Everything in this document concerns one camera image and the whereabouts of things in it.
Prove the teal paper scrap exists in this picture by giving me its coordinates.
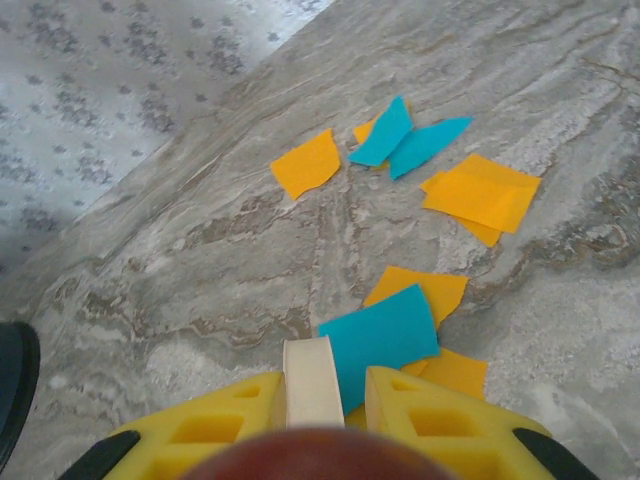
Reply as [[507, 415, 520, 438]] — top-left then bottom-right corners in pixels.
[[388, 115, 474, 181], [318, 283, 441, 416], [347, 94, 414, 168]]

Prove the cream hand brush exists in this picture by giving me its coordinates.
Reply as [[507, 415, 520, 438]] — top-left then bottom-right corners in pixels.
[[282, 336, 345, 430]]

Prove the dark blue trash bin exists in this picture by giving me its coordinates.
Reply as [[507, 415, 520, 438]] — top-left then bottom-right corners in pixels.
[[0, 321, 41, 469]]

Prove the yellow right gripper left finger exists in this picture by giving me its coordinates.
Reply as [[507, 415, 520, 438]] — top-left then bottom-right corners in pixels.
[[58, 370, 289, 480]]

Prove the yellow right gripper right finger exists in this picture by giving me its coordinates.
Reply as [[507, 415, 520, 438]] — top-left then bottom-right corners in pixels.
[[364, 366, 604, 480]]

